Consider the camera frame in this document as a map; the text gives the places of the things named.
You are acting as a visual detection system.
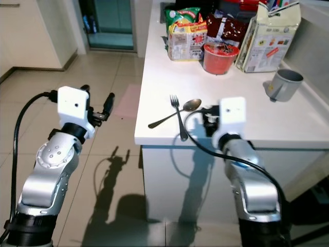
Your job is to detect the silver metal fork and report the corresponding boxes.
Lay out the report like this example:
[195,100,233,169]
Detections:
[170,95,190,142]

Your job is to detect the silver metal spoon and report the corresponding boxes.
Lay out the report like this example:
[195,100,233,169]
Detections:
[148,98,202,129]

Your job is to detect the red instant noodle cup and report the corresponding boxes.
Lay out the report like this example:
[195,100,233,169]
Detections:
[203,42,240,76]

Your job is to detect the white kitchen island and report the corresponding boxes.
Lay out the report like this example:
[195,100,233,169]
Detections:
[134,0,329,225]

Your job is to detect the glass door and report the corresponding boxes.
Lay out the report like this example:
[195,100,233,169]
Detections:
[80,0,137,51]

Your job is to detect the white kitchen cabinet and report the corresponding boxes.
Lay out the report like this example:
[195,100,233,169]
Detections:
[0,0,78,70]

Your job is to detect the yellow instant noodle pack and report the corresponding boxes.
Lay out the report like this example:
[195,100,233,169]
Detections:
[167,21,209,62]

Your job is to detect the grey mug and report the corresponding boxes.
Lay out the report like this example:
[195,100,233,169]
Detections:
[263,68,304,102]

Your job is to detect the dark red snack bag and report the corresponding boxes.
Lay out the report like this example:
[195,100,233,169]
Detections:
[206,10,248,48]

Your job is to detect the white printed carton box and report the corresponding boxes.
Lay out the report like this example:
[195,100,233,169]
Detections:
[236,2,302,73]

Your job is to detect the green snack bag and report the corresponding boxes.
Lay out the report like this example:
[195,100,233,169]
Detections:
[164,7,202,27]

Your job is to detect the red package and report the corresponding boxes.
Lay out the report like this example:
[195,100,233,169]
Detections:
[234,0,268,11]

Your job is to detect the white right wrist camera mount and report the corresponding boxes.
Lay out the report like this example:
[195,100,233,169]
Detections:
[212,97,246,148]

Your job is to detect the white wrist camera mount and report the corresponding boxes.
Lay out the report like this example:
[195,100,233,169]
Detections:
[212,97,246,148]
[57,86,89,138]

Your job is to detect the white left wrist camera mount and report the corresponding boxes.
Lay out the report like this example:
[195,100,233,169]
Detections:
[57,86,89,138]

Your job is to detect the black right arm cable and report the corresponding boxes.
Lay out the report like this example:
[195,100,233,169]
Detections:
[182,106,291,242]

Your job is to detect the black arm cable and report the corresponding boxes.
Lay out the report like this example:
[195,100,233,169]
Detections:
[3,91,59,243]
[182,106,291,242]

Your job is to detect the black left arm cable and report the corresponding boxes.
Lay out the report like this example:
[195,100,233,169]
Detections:
[3,91,59,243]

